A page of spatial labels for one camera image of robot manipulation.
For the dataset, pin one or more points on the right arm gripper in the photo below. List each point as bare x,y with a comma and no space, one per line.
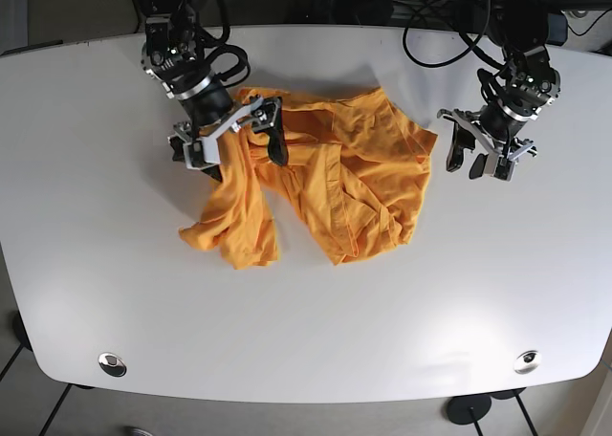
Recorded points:
195,141

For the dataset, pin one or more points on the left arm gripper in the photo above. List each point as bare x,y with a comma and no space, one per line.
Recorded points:
495,128

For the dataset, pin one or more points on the orange T-shirt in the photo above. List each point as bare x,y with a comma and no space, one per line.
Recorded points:
356,176

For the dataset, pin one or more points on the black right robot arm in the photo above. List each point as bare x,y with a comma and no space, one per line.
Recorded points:
187,50

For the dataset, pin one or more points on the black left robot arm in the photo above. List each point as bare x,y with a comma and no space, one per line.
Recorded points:
516,89

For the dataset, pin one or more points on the right metal table grommet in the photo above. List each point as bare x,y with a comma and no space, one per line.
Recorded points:
527,362

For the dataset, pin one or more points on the metal table grommet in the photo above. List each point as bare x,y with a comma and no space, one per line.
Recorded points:
527,362
112,365

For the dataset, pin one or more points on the left metal table grommet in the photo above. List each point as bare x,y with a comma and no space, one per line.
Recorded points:
112,365

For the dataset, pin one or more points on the black round stand base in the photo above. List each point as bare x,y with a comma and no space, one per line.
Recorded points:
468,409

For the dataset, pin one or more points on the grey sneaker shoe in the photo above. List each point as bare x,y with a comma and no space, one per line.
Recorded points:
135,431

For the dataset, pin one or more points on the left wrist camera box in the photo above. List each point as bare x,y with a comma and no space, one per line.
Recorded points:
503,169

